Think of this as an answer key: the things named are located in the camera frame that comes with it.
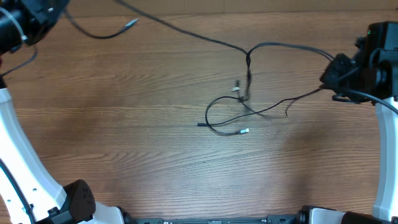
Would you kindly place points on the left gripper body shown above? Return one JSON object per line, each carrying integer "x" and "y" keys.
{"x": 32, "y": 27}

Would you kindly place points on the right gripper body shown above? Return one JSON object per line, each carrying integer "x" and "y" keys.
{"x": 341, "y": 75}

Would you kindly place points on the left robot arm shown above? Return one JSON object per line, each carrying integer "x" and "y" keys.
{"x": 30, "y": 193}

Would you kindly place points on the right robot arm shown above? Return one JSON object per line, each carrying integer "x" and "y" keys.
{"x": 369, "y": 76}

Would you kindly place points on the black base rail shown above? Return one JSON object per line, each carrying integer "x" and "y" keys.
{"x": 270, "y": 219}

